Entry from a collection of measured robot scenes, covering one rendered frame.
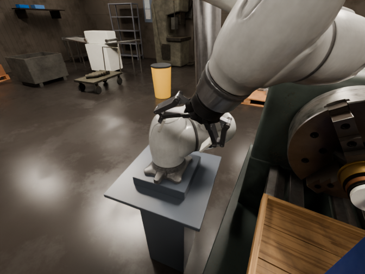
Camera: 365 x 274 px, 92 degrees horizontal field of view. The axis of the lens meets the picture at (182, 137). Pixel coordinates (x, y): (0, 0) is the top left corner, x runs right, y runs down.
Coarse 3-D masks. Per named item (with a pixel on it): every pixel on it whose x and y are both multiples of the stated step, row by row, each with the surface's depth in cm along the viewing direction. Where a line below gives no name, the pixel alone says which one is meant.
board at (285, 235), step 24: (264, 216) 52; (288, 216) 54; (312, 216) 53; (264, 240) 48; (288, 240) 48; (312, 240) 48; (336, 240) 48; (264, 264) 44; (288, 264) 44; (312, 264) 44
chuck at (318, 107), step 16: (336, 96) 48; (352, 96) 45; (304, 112) 54; (320, 112) 46; (352, 112) 43; (304, 128) 50; (320, 128) 48; (288, 144) 55; (304, 144) 52; (320, 144) 50; (336, 144) 48; (288, 160) 57; (304, 160) 55; (320, 160) 52; (304, 176) 57; (336, 192) 55
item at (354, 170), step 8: (360, 160) 40; (344, 168) 42; (352, 168) 40; (360, 168) 39; (344, 176) 41; (352, 176) 40; (360, 176) 38; (344, 184) 41; (352, 184) 38; (360, 184) 37
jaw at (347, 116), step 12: (336, 108) 44; (348, 108) 43; (336, 120) 42; (348, 120) 41; (336, 132) 43; (348, 132) 42; (348, 144) 42; (360, 144) 41; (348, 156) 41; (360, 156) 40
